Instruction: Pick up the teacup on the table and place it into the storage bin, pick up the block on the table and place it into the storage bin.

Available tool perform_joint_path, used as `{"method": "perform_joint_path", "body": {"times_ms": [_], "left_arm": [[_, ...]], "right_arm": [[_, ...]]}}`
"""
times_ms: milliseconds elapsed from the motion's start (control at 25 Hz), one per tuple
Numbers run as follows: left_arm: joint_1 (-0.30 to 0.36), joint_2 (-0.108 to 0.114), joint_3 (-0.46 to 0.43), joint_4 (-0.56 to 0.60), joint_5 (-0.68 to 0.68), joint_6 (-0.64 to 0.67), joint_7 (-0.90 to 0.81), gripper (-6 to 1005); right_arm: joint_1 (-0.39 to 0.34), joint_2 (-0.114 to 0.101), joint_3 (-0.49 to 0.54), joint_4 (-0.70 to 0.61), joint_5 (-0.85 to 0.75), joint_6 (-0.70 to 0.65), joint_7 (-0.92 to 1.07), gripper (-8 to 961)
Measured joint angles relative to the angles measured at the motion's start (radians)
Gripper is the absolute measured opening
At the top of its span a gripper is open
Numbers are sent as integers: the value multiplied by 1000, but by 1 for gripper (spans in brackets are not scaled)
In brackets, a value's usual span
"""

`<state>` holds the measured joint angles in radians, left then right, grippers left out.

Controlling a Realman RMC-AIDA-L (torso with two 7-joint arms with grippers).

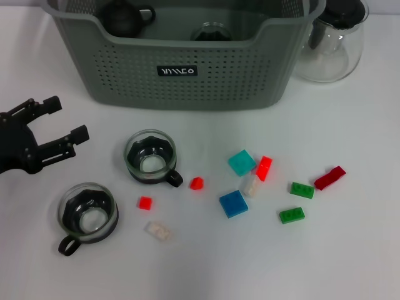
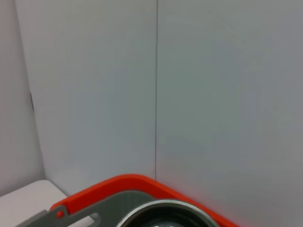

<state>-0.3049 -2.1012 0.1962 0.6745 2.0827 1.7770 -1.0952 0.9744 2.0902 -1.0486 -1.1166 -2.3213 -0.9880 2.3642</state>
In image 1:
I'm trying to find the glass carafe black lid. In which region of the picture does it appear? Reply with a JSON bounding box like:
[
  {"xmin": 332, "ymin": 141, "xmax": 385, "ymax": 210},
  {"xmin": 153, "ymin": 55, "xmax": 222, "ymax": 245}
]
[{"xmin": 290, "ymin": 0, "xmax": 369, "ymax": 84}]

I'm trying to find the translucent white toy brick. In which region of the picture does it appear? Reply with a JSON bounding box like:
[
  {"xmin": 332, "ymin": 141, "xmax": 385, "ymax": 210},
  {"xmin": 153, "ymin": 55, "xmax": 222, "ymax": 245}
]
[
  {"xmin": 144, "ymin": 221, "xmax": 174, "ymax": 242},
  {"xmin": 239, "ymin": 174, "xmax": 262, "ymax": 198}
]

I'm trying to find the orange-red long toy brick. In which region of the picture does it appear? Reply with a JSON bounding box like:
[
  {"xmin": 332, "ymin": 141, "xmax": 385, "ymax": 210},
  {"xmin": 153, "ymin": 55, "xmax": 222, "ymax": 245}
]
[{"xmin": 256, "ymin": 155, "xmax": 273, "ymax": 182}]

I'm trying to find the dark red toy brick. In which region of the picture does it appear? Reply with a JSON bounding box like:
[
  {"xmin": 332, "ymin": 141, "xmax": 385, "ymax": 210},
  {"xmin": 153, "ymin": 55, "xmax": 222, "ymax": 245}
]
[{"xmin": 314, "ymin": 165, "xmax": 347, "ymax": 191}]

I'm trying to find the grey-green perforated storage bin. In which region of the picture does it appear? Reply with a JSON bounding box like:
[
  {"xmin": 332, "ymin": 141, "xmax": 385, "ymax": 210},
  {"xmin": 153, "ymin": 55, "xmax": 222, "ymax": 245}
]
[{"xmin": 46, "ymin": 0, "xmax": 328, "ymax": 112}]

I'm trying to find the small red sloped brick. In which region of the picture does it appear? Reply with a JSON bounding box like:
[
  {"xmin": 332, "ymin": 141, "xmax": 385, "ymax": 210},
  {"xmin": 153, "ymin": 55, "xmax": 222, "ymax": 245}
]
[{"xmin": 188, "ymin": 176, "xmax": 204, "ymax": 191}]

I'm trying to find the black clay teapot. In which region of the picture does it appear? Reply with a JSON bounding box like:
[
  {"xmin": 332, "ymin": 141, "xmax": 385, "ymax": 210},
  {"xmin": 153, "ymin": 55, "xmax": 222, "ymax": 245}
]
[{"xmin": 99, "ymin": 0, "xmax": 156, "ymax": 38}]

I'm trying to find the green toy brick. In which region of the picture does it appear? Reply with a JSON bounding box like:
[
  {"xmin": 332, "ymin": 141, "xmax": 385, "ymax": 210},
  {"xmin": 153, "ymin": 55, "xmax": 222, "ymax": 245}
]
[
  {"xmin": 289, "ymin": 181, "xmax": 316, "ymax": 199},
  {"xmin": 279, "ymin": 206, "xmax": 306, "ymax": 225}
]

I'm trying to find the blue square toy brick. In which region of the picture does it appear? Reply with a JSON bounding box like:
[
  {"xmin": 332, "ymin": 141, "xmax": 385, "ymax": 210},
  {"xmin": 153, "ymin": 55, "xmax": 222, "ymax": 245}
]
[{"xmin": 218, "ymin": 189, "xmax": 250, "ymax": 219}]

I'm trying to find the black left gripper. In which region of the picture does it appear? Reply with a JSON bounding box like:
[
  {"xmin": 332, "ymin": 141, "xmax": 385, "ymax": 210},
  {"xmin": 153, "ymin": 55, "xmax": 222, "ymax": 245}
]
[{"xmin": 0, "ymin": 95, "xmax": 91, "ymax": 176}]

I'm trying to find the glass teacup black sleeve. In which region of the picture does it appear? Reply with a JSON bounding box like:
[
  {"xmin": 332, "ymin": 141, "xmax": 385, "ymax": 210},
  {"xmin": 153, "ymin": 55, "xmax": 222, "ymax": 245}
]
[
  {"xmin": 56, "ymin": 182, "xmax": 119, "ymax": 257},
  {"xmin": 124, "ymin": 129, "xmax": 184, "ymax": 188},
  {"xmin": 189, "ymin": 21, "xmax": 234, "ymax": 42}
]

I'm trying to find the teal square toy brick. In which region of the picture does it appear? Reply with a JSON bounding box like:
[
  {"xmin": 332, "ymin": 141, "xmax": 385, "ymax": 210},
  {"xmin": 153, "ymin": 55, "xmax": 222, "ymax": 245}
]
[{"xmin": 227, "ymin": 149, "xmax": 258, "ymax": 178}]

